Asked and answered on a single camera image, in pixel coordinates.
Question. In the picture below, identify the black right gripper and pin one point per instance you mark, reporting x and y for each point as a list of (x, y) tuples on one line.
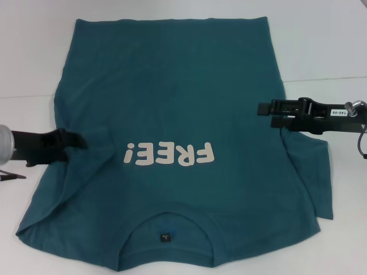
[(324, 123)]

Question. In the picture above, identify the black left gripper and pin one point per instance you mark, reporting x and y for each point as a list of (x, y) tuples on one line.
[(37, 147)]

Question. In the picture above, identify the teal t-shirt with FREE! print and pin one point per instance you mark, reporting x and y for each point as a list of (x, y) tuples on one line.
[(172, 86)]

